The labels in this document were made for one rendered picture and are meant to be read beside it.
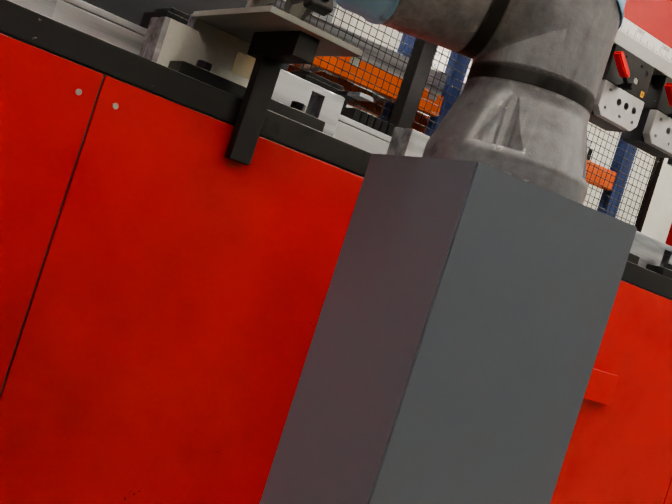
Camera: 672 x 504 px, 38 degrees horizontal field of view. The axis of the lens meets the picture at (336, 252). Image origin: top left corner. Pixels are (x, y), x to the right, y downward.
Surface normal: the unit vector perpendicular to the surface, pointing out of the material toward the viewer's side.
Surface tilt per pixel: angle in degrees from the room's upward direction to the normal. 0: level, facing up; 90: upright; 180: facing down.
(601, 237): 90
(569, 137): 72
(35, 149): 90
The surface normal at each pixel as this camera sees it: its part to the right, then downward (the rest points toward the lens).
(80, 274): 0.56, 0.17
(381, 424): -0.85, -0.28
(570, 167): 0.65, -0.12
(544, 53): -0.10, -0.04
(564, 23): 0.10, 0.06
